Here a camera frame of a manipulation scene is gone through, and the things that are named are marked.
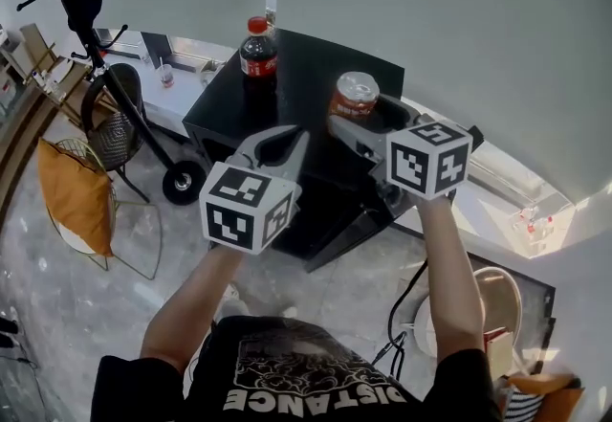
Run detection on thick black cable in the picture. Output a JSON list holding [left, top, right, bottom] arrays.
[[372, 259, 429, 381]]

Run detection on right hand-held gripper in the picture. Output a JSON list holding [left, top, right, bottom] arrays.
[[328, 94, 484, 220]]

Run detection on black cabinet fridge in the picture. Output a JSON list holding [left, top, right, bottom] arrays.
[[182, 27, 484, 274]]

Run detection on striped cushion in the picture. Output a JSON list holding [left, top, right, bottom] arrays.
[[504, 386, 546, 422]]

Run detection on person's left forearm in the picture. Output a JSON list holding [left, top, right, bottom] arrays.
[[140, 245, 245, 373]]

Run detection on black hanging garment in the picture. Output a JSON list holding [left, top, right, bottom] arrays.
[[66, 0, 104, 46]]

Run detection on cream book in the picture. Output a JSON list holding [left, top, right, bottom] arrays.
[[485, 333, 515, 376]]

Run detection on orange armchair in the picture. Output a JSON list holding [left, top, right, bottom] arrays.
[[496, 374, 585, 422]]

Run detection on orange cushion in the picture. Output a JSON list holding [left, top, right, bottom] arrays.
[[36, 137, 116, 258]]

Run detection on black coat rack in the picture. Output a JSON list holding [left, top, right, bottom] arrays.
[[13, 0, 208, 207]]

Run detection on gold wire chair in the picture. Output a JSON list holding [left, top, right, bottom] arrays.
[[45, 137, 164, 281]]

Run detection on clear red-label bottle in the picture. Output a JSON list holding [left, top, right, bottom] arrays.
[[537, 216, 556, 248], [519, 209, 537, 238]]

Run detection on wooden shelf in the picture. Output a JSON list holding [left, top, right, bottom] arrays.
[[0, 22, 97, 134]]

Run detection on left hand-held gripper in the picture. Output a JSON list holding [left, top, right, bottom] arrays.
[[199, 123, 311, 256]]

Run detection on cola bottle red cap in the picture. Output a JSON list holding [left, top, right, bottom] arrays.
[[238, 15, 279, 79]]

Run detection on plastic cup with straw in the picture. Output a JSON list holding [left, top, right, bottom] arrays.
[[155, 56, 176, 89]]

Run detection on person's right forearm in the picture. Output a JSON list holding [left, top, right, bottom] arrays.
[[413, 194, 487, 366]]

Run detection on dark wicker chair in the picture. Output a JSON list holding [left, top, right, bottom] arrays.
[[80, 62, 152, 204]]

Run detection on white window ledge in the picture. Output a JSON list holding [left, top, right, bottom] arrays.
[[102, 27, 575, 258]]

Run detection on person's black printed t-shirt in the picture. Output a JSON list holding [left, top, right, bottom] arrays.
[[89, 314, 501, 422]]

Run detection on white patterned bag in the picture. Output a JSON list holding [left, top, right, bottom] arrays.
[[200, 58, 226, 86]]

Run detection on red book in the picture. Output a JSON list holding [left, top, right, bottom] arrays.
[[482, 326, 513, 349]]

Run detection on white round tub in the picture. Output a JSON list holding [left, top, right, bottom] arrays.
[[413, 266, 523, 388]]

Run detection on orange drink can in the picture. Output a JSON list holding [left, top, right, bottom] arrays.
[[328, 71, 382, 124]]

